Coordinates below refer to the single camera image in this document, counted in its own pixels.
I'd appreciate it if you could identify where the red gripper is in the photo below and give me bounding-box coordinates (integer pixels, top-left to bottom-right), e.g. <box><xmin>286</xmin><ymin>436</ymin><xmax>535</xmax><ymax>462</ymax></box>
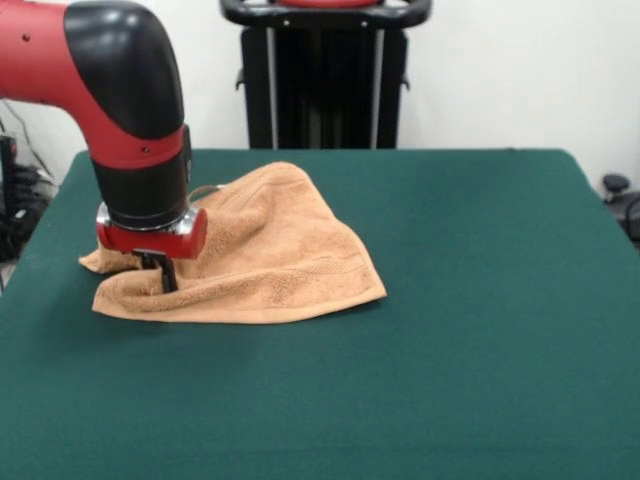
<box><xmin>95</xmin><ymin>202</ymin><xmax>209</xmax><ymax>294</ymax></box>

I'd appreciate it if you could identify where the tan terry towel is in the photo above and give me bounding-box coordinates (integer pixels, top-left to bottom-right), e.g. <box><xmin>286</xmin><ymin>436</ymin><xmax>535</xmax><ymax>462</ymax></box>
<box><xmin>78</xmin><ymin>160</ymin><xmax>388</xmax><ymax>325</ymax></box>

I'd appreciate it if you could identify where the black box device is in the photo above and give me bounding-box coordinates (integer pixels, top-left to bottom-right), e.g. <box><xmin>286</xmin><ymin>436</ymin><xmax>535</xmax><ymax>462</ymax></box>
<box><xmin>0</xmin><ymin>133</ymin><xmax>19</xmax><ymax>261</ymax></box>

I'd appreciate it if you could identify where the dark green table cloth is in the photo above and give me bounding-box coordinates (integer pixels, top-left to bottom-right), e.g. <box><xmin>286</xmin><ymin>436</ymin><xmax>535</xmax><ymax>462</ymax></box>
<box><xmin>0</xmin><ymin>148</ymin><xmax>640</xmax><ymax>480</ymax></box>

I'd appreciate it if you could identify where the black office chair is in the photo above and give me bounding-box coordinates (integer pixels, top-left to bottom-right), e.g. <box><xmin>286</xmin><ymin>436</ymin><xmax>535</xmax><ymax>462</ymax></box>
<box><xmin>601</xmin><ymin>173</ymin><xmax>640</xmax><ymax>249</ymax></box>

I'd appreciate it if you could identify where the black cable bundle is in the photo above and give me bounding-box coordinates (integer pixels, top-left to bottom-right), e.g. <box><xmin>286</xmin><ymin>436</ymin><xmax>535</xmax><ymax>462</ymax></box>
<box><xmin>13</xmin><ymin>163</ymin><xmax>59</xmax><ymax>221</ymax></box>

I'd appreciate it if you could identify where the grey cable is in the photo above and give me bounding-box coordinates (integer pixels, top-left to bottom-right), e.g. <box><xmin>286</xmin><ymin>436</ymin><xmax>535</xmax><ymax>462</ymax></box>
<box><xmin>0</xmin><ymin>97</ymin><xmax>54</xmax><ymax>179</ymax></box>

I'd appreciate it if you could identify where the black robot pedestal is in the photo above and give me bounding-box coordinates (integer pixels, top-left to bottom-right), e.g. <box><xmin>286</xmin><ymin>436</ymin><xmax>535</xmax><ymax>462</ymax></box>
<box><xmin>219</xmin><ymin>0</ymin><xmax>434</xmax><ymax>150</ymax></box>

